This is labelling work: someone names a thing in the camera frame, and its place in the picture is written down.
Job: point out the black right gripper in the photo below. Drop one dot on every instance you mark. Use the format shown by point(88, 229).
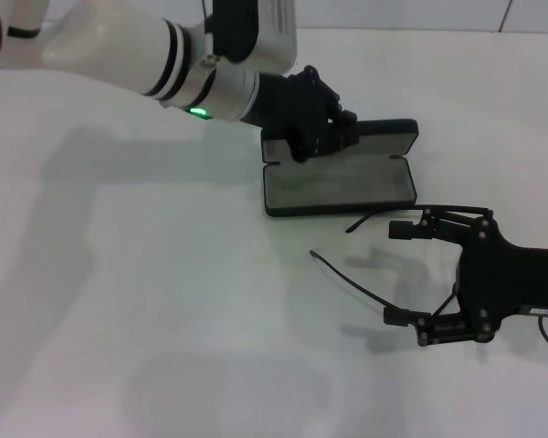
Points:
point(498, 283)

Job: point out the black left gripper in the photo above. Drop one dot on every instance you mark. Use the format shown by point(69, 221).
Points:
point(297, 109)

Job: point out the black thin-framed glasses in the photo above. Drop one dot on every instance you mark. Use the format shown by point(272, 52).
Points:
point(370, 300)

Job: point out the black glasses case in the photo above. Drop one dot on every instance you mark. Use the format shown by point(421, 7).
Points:
point(338, 187)

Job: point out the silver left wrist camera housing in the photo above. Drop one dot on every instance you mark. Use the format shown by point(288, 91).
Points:
point(274, 41)

